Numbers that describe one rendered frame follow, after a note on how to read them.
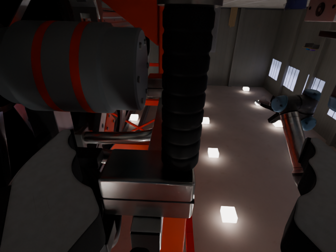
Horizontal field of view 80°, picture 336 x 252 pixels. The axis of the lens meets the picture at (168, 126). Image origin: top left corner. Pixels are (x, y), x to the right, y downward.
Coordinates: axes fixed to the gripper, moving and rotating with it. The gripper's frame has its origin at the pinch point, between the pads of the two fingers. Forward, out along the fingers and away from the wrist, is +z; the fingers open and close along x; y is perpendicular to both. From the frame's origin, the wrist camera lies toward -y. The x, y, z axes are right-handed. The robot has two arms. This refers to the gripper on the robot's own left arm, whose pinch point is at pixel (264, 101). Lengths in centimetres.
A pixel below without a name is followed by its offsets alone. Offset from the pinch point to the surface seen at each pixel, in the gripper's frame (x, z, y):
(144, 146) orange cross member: 45, 167, -150
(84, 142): 97, -67, 12
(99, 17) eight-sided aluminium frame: 96, -45, 34
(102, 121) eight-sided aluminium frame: 94, -52, 9
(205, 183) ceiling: -256, 435, -504
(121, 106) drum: 90, -76, 24
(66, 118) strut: 100, -67, 17
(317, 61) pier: -1021, 897, -44
